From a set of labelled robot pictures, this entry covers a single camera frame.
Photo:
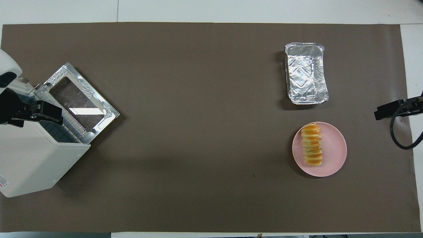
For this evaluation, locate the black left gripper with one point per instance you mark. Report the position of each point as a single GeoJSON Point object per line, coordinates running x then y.
{"type": "Point", "coordinates": [10, 107]}

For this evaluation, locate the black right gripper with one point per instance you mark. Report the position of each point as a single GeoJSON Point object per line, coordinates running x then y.
{"type": "Point", "coordinates": [411, 106]}

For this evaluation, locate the sliced golden bread loaf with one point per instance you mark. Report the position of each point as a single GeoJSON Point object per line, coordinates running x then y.
{"type": "Point", "coordinates": [312, 145]}

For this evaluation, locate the aluminium foil tray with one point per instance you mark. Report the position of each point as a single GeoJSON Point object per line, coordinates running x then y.
{"type": "Point", "coordinates": [304, 76]}

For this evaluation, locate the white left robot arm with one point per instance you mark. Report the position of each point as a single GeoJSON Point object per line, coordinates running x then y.
{"type": "Point", "coordinates": [8, 64]}

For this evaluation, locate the white toaster oven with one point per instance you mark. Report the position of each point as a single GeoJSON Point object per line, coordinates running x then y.
{"type": "Point", "coordinates": [29, 158]}

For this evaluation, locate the chrome glass oven door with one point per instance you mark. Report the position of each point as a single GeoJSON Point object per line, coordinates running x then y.
{"type": "Point", "coordinates": [109, 114]}

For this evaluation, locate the pink round plate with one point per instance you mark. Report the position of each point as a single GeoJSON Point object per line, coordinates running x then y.
{"type": "Point", "coordinates": [333, 148]}

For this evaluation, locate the brown table mat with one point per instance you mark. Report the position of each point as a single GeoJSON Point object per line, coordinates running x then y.
{"type": "Point", "coordinates": [198, 132]}

